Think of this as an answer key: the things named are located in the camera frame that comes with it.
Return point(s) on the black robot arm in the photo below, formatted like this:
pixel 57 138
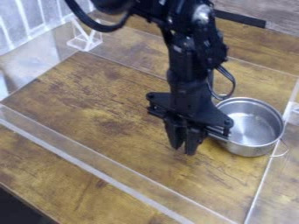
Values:
pixel 196 53

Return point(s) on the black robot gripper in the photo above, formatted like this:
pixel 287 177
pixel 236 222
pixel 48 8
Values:
pixel 187 111

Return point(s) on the stainless steel pot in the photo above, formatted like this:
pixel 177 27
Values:
pixel 257 127

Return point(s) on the black wall strip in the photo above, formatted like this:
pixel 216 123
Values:
pixel 240 19

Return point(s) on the clear acrylic bracket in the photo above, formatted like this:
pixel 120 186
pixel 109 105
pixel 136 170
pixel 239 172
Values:
pixel 84 41

